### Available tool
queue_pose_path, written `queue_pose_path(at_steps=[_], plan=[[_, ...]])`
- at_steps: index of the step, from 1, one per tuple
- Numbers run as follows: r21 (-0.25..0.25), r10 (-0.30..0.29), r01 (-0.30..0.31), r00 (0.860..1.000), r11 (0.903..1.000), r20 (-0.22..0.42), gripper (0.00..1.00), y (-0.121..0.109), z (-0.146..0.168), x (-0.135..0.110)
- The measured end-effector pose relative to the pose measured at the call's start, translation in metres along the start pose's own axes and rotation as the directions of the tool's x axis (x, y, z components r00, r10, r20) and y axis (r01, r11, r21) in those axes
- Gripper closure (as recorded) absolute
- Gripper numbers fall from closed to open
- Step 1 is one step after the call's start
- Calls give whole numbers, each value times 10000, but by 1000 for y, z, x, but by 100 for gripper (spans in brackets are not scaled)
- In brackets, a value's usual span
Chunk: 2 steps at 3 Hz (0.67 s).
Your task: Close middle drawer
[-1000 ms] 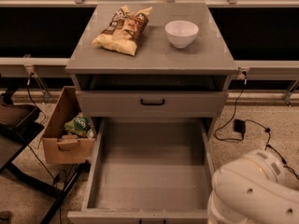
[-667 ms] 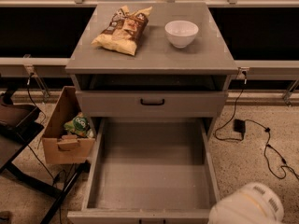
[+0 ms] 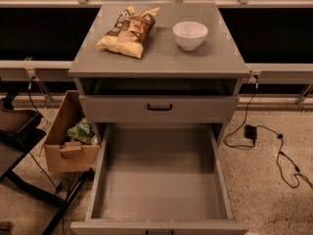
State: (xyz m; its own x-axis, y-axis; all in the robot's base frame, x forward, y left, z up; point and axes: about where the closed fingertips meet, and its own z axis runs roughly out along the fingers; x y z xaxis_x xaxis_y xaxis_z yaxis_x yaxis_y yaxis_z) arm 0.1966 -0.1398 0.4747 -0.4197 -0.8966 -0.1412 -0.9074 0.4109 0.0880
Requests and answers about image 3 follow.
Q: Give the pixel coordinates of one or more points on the grey drawer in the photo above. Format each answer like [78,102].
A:
[159,109]
[159,181]

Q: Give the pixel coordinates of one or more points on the grey drawer cabinet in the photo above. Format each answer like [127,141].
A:
[216,68]

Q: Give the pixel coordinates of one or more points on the grey top drawer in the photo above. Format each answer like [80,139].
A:
[159,109]

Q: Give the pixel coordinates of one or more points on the green snack bag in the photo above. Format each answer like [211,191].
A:
[83,132]

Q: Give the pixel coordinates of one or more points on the yellow brown chip bag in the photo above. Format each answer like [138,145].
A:
[130,32]

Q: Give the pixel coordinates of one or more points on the white bowl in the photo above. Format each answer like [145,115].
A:
[189,35]

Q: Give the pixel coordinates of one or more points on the black power adapter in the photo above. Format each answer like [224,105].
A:
[250,132]

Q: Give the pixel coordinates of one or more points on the cardboard box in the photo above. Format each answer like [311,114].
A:
[61,155]

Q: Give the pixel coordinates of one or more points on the metal railing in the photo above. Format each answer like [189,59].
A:
[39,66]

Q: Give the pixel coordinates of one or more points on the black cart with tray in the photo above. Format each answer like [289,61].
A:
[18,136]

